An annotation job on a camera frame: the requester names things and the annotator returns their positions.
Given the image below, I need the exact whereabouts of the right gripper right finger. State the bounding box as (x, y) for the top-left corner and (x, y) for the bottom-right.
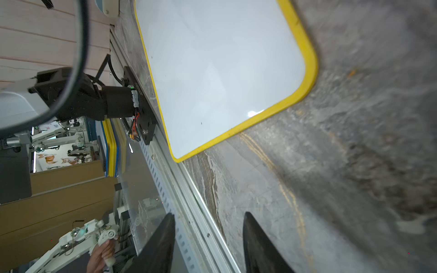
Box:
(242, 212), (295, 273)

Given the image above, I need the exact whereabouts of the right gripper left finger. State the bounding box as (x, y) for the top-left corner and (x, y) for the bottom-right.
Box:
(126, 213), (176, 273)

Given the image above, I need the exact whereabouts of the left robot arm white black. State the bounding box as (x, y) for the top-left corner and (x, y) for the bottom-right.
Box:
(1, 67), (137, 137)

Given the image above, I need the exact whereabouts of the yellow whiteboard near left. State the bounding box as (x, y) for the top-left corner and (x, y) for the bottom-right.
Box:
(134, 1), (318, 162)

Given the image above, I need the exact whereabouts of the person hand background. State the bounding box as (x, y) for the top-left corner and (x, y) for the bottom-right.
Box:
(86, 240), (115, 273)

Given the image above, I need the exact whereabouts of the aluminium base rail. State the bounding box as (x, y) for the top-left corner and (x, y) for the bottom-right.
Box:
(109, 27), (243, 273)

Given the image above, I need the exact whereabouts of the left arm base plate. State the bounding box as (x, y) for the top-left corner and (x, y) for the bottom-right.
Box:
(123, 66), (158, 146)

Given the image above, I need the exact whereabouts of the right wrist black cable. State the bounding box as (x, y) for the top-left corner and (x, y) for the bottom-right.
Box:
(0, 0), (90, 139)

